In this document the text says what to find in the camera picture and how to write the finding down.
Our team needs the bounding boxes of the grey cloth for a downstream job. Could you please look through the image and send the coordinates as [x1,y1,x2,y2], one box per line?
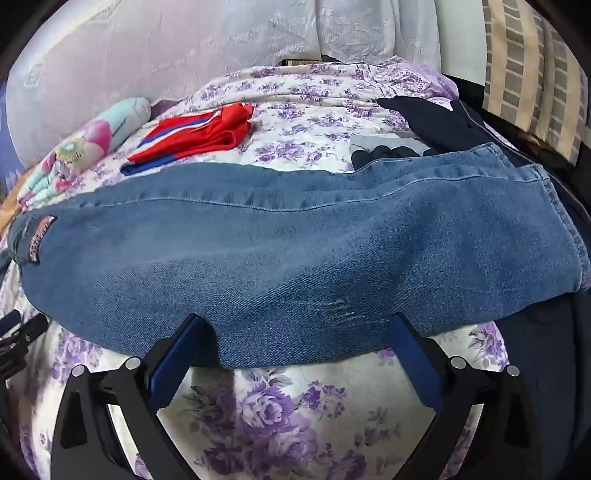
[351,133,428,155]

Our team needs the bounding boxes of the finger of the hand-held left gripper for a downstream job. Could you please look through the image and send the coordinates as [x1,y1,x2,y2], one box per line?
[0,310,49,384]

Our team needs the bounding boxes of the beige grey striped curtain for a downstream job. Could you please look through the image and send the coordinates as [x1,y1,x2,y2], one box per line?
[482,0,591,168]

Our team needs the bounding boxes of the orange cloth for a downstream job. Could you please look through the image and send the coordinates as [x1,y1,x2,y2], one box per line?
[0,185,25,237]

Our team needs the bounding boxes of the blue denim pants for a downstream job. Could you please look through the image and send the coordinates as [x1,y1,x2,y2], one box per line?
[9,142,591,370]

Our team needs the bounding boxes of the small dark cloth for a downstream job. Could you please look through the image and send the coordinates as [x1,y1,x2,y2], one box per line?
[351,145,439,174]

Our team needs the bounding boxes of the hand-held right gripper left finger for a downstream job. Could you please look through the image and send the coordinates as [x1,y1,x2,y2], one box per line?
[50,313,217,480]

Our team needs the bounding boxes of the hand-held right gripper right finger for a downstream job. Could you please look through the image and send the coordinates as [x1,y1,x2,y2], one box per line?
[390,313,550,480]

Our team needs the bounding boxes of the folded red striped shorts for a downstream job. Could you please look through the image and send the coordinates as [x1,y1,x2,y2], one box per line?
[121,103,254,176]

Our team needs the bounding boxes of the folded colourful floral blanket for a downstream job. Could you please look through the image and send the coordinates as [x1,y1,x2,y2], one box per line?
[17,98,152,212]

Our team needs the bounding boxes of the navy garment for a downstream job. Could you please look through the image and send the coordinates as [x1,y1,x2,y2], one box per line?
[376,95,591,480]

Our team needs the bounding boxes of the purple floral bedsheet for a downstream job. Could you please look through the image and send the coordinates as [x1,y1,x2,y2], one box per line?
[0,55,513,480]

